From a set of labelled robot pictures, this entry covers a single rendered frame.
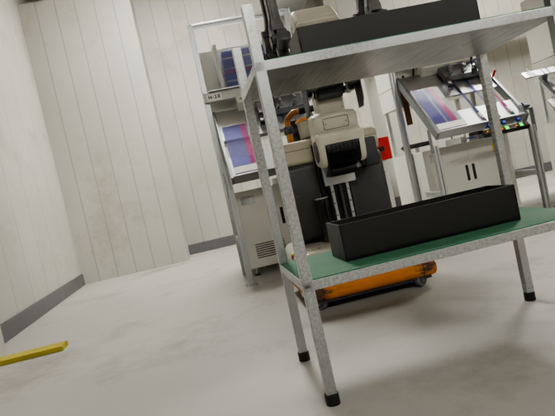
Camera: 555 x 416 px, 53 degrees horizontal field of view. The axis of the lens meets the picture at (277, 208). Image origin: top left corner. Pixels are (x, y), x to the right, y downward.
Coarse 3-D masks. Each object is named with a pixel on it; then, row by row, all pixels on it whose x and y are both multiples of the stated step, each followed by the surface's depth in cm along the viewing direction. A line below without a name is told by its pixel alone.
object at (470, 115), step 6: (498, 102) 401; (510, 102) 400; (468, 108) 398; (480, 108) 397; (498, 108) 396; (504, 108) 396; (510, 108) 395; (516, 108) 395; (462, 114) 394; (468, 114) 393; (474, 114) 393; (486, 114) 392; (504, 114) 391; (510, 114) 391; (468, 120) 389; (474, 120) 389; (480, 120) 388; (486, 120) 387
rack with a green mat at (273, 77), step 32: (544, 0) 159; (256, 32) 145; (416, 32) 151; (448, 32) 153; (480, 32) 158; (512, 32) 170; (256, 64) 145; (288, 64) 146; (320, 64) 154; (352, 64) 164; (384, 64) 177; (416, 64) 191; (480, 64) 199; (256, 96) 183; (256, 128) 188; (256, 160) 189; (288, 192) 147; (288, 224) 148; (512, 224) 166; (544, 224) 157; (320, 256) 187; (384, 256) 159; (416, 256) 152; (448, 256) 153; (288, 288) 190; (320, 288) 149; (320, 320) 149; (320, 352) 149
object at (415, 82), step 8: (408, 80) 426; (416, 80) 426; (424, 80) 425; (432, 80) 424; (440, 80) 424; (456, 80) 423; (464, 80) 421; (472, 80) 421; (408, 88) 419; (416, 88) 418; (440, 88) 416; (456, 88) 415; (464, 88) 415; (480, 88) 414; (448, 96) 409; (456, 96) 417
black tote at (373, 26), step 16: (448, 0) 169; (464, 0) 169; (368, 16) 166; (384, 16) 166; (400, 16) 167; (416, 16) 168; (432, 16) 168; (448, 16) 169; (464, 16) 169; (304, 32) 164; (320, 32) 164; (336, 32) 165; (352, 32) 165; (368, 32) 166; (384, 32) 167; (400, 32) 167; (304, 48) 164; (320, 48) 164
